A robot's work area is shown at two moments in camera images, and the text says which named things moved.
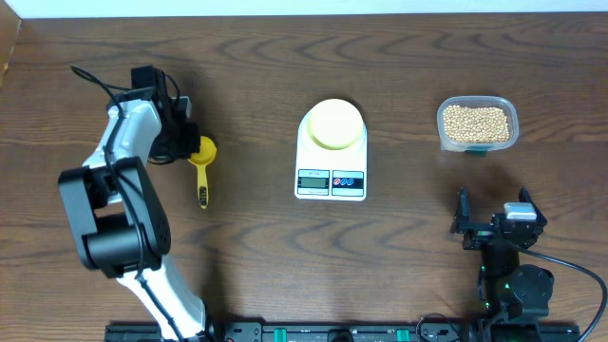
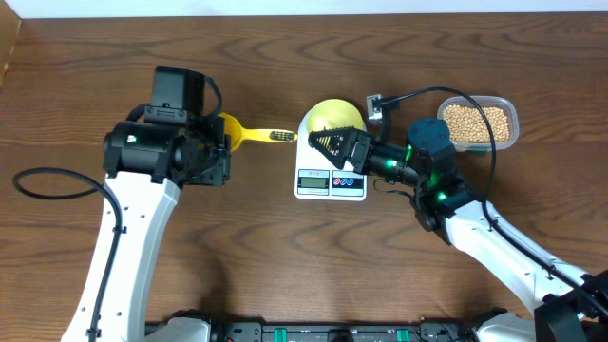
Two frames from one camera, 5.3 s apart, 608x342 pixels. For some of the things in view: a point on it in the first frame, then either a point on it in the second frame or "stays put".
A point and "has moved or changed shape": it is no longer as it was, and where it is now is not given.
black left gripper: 185,141 -> 220,159
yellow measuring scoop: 207,153 has moved or changed shape
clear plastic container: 477,124 stays put
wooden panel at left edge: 9,26 stays put
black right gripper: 479,232 -> 350,142
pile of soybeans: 476,124 stays put
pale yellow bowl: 335,124 stays put
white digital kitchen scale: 324,174 stays put
